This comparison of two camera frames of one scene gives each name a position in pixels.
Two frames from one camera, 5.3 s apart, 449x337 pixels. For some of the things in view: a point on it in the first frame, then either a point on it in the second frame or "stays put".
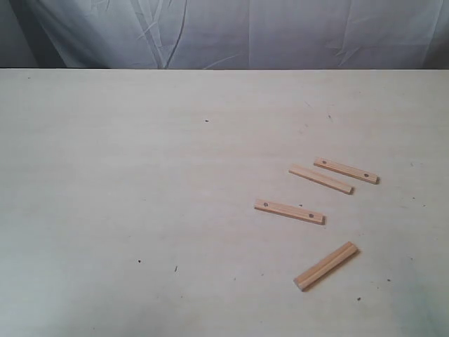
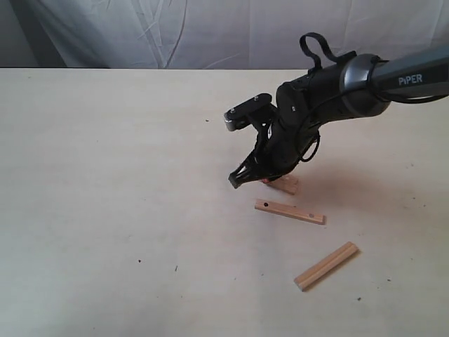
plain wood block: x=324 y=178 to x=288 y=183
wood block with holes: x=291 y=210 stays put
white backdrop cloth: x=225 y=34 stays put
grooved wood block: x=340 y=255 stays put
